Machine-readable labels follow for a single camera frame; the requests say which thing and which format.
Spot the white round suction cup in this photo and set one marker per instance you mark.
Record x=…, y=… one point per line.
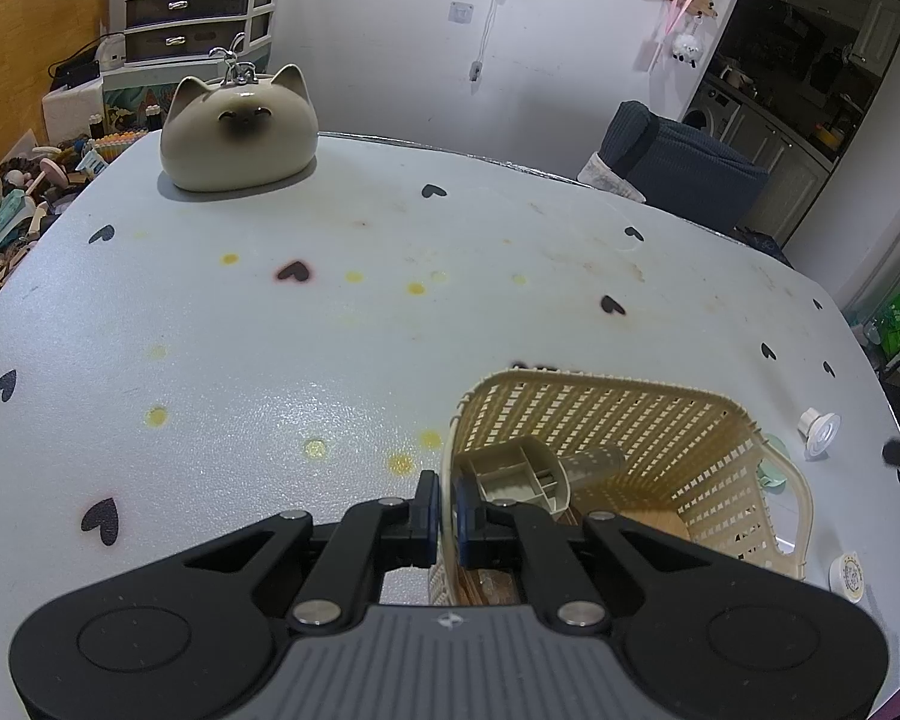
x=819, y=431

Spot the beige divided plastic tray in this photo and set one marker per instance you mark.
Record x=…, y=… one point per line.
x=510, y=476

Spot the white drawer cabinet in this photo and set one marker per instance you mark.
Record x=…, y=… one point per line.
x=195, y=0

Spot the patterned storage box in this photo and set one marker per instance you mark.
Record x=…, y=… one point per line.
x=139, y=105

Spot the pale green round lid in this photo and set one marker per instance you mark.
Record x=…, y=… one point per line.
x=771, y=461

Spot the beige cat-shaped ceramic ornament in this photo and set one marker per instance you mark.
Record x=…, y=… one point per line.
x=236, y=135

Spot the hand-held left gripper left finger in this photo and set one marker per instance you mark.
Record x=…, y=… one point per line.
x=429, y=517

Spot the white wall switch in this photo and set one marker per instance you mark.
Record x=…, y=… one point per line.
x=462, y=11

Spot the small white cat-eared lid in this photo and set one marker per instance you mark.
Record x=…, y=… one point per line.
x=847, y=577

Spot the white storage box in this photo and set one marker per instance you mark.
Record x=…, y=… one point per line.
x=75, y=109

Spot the black device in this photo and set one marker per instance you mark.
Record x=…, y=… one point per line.
x=75, y=67

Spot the pile of floor clutter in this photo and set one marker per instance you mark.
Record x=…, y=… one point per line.
x=30, y=202

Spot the white plush sheep toy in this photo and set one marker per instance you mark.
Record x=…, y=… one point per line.
x=687, y=49

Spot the small white appliance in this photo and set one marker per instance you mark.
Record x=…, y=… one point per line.
x=112, y=51

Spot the beige woven plastic basket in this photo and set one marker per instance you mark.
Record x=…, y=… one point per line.
x=712, y=465

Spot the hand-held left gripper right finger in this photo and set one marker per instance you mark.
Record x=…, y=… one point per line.
x=461, y=529

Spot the dark bag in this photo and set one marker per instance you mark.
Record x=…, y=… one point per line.
x=765, y=244

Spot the dark blue chair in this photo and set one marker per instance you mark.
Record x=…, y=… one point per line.
x=682, y=165

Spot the grey lower kitchen cabinet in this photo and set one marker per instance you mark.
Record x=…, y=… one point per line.
x=784, y=157

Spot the washing machine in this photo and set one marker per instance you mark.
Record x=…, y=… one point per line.
x=712, y=112

